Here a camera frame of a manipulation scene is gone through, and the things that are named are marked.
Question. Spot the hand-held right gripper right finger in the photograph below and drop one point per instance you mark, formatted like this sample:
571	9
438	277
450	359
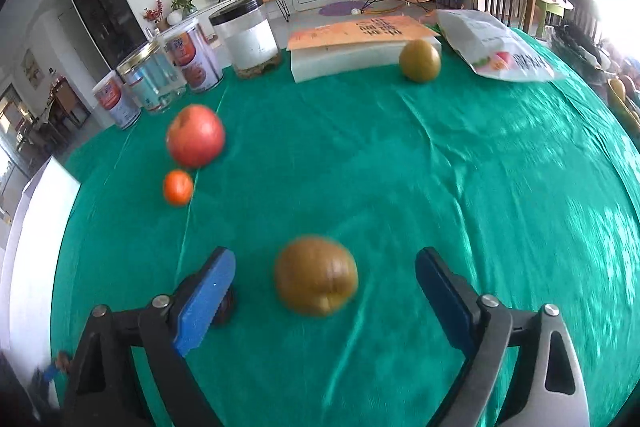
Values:
445	297

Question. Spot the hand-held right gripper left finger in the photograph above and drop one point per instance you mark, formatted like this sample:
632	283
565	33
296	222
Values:
207	302

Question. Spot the large brown pear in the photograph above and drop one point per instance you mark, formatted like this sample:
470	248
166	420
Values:
316	276

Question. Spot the small brown pear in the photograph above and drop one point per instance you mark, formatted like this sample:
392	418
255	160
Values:
420	60

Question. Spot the small dark red fruit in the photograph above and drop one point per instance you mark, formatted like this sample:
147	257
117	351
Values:
228	307

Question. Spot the orange tangerine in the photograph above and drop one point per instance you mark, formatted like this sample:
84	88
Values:
178	187

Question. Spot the green tablecloth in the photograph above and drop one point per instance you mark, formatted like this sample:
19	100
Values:
375	167

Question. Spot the red apple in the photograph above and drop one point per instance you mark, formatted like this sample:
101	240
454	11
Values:
195	135

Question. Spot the white board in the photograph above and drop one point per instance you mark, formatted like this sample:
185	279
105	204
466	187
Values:
35	257

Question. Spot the small red white can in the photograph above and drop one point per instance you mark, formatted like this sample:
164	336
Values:
117	99

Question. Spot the tall red white can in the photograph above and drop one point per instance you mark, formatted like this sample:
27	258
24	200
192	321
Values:
192	57

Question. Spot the white snack bag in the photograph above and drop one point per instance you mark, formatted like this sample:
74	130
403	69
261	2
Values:
495	52

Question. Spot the white foam box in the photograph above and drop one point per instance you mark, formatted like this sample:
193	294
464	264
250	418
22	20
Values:
345	62

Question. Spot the clear jar black lid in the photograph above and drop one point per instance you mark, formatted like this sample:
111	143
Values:
247	37

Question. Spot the orange paper envelope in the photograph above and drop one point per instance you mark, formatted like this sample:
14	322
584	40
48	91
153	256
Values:
360	32

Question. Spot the red flower bouquet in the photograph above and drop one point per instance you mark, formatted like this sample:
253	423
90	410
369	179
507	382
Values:
152	14

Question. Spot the leafy plant white pot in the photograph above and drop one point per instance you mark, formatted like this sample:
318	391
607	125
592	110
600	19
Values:
184	2

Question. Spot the purple round rug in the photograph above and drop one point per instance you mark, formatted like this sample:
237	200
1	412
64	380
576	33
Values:
342	9

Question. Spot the green plastic stool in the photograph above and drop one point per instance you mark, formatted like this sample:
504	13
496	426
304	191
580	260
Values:
555	7

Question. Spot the dark glass cabinet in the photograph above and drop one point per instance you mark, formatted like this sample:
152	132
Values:
100	2

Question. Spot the wall picture frame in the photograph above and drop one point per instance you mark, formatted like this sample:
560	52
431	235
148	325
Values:
31	68

